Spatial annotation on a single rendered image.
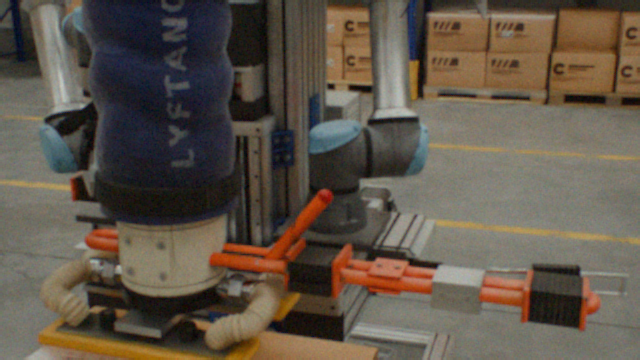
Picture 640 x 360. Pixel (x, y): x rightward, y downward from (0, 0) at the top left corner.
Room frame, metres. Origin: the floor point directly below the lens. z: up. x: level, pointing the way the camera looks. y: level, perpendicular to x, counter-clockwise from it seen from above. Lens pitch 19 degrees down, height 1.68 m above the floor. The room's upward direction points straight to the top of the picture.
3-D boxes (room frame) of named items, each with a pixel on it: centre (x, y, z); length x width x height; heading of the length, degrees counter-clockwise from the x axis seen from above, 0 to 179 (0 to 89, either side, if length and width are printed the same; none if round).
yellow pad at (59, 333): (1.13, 0.26, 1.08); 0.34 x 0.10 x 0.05; 72
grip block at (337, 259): (1.14, -0.01, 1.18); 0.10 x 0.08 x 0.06; 162
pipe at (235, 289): (1.22, 0.23, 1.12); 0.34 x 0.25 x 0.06; 72
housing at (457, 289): (1.07, -0.21, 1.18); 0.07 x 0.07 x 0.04; 72
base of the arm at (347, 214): (1.73, -0.05, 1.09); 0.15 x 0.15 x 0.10
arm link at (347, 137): (1.73, -0.05, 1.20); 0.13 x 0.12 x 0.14; 99
